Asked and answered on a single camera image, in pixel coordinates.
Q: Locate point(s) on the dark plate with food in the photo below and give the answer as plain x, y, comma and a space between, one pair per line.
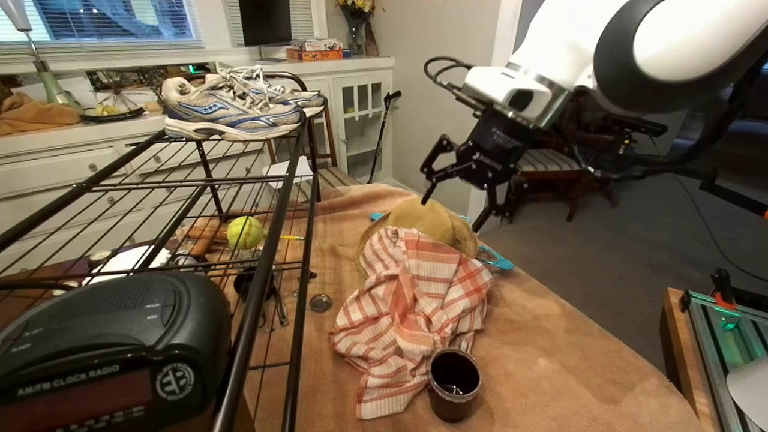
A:
111, 114

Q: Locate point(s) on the green glass lamp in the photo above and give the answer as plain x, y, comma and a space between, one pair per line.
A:
48, 76

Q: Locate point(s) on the white glass door cabinet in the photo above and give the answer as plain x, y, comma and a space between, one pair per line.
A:
363, 110

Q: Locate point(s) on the yellow tennis ball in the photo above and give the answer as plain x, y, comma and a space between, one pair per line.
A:
244, 232

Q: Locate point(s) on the white sneaker with blue stripes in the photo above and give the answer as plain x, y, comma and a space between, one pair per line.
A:
216, 110

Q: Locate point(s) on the blue armchair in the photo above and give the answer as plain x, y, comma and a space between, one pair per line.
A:
745, 127

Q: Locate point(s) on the white flat dish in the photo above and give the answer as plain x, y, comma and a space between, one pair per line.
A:
127, 259

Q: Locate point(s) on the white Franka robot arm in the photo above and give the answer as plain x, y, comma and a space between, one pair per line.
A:
609, 56

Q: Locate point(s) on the brown cloth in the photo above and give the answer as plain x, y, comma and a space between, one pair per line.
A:
31, 115

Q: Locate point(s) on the dark brown ceramic mug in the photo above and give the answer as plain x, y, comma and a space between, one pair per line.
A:
454, 384

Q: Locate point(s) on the black metal shoe rack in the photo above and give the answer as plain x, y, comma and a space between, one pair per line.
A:
201, 240

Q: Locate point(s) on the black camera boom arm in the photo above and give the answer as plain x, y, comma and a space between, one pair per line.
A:
720, 187

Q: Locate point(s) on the orange box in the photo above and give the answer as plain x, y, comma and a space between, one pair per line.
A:
315, 50

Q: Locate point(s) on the small round silver disc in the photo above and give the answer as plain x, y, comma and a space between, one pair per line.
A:
319, 302

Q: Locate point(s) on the white sneaker with laces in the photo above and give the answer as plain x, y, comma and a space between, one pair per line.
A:
280, 91

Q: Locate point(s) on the vase with yellow flowers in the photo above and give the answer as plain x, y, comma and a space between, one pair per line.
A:
355, 24

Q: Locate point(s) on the white framed window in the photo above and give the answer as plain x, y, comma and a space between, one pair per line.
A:
103, 18

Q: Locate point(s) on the black portable radio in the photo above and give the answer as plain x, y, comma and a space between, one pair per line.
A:
103, 361

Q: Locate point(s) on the woven straw hat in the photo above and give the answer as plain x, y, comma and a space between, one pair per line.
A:
432, 218

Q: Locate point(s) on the orange white striped tea towel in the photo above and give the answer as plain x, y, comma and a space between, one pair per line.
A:
409, 313

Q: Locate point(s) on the teal clothes hanger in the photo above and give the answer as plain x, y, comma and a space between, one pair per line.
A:
495, 258

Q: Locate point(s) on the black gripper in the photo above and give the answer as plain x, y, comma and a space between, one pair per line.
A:
495, 148

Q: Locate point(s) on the black walking cane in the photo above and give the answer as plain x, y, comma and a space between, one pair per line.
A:
385, 127

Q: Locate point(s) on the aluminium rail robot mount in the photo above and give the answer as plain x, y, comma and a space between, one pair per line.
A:
727, 352

